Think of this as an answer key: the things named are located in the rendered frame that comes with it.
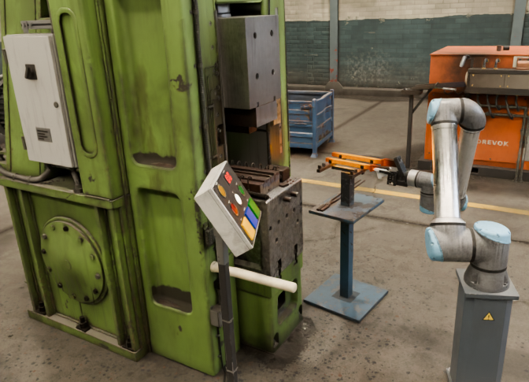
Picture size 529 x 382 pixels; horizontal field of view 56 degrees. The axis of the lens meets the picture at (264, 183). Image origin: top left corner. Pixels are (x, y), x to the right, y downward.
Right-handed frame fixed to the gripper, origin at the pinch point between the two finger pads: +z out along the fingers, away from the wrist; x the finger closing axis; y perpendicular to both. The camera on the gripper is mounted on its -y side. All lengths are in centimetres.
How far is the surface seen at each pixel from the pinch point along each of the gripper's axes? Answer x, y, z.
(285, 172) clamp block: -44, -5, 31
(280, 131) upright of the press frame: -25, -21, 48
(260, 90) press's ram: -66, -52, 27
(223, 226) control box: -126, -13, -3
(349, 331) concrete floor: -30, 92, -2
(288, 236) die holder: -53, 28, 23
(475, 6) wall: 672, -70, 167
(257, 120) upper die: -69, -38, 27
